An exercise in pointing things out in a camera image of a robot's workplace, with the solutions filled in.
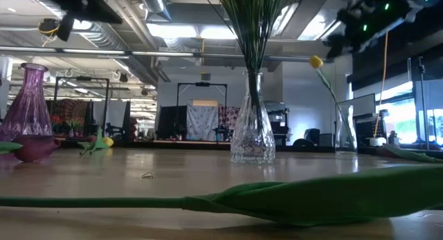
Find yellow hanging cable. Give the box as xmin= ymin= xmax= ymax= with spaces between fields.
xmin=373 ymin=31 xmax=390 ymax=139

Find white pole stand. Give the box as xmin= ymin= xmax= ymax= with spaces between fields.
xmin=368 ymin=136 xmax=388 ymax=148

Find black equipment shelf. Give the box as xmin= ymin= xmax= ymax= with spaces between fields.
xmin=266 ymin=100 xmax=291 ymax=146

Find black workstation frame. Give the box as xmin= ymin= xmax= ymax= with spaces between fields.
xmin=53 ymin=76 xmax=111 ymax=137
xmin=176 ymin=82 xmax=228 ymax=142

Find long grey ceiling pipe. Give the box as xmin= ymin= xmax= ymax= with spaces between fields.
xmin=0 ymin=46 xmax=336 ymax=64

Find purple faceted glass vase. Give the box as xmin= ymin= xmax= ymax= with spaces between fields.
xmin=0 ymin=62 xmax=55 ymax=154

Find black office chair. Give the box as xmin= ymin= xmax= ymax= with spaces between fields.
xmin=292 ymin=128 xmax=321 ymax=149

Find silver ventilation duct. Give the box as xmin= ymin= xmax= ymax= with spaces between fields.
xmin=138 ymin=0 xmax=172 ymax=23

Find red patterned tapestry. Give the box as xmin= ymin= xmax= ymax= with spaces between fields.
xmin=46 ymin=99 xmax=93 ymax=136

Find computer monitor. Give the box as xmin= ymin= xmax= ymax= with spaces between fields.
xmin=337 ymin=93 xmax=377 ymax=141

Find clear faceted glass vase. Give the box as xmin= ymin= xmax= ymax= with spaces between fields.
xmin=230 ymin=69 xmax=277 ymax=165

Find yellow artificial tulip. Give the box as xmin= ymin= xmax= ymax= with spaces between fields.
xmin=309 ymin=55 xmax=357 ymax=153
xmin=77 ymin=127 xmax=116 ymax=157

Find black tripod stand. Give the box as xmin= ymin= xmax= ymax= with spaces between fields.
xmin=415 ymin=55 xmax=432 ymax=151

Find green-stemmed artificial tulip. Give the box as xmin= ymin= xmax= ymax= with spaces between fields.
xmin=0 ymin=163 xmax=443 ymax=229

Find clear smooth glass vase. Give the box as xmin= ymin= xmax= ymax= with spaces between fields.
xmin=334 ymin=104 xmax=359 ymax=155

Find rectangular ceiling light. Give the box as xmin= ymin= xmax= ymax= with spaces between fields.
xmin=199 ymin=25 xmax=239 ymax=41
xmin=146 ymin=23 xmax=200 ymax=39

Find red artificial tulip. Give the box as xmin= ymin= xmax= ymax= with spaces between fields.
xmin=0 ymin=135 xmax=62 ymax=163
xmin=379 ymin=144 xmax=443 ymax=164

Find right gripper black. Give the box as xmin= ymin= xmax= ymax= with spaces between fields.
xmin=324 ymin=0 xmax=417 ymax=59

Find white patterned cloth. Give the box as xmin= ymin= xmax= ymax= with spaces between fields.
xmin=186 ymin=100 xmax=219 ymax=142

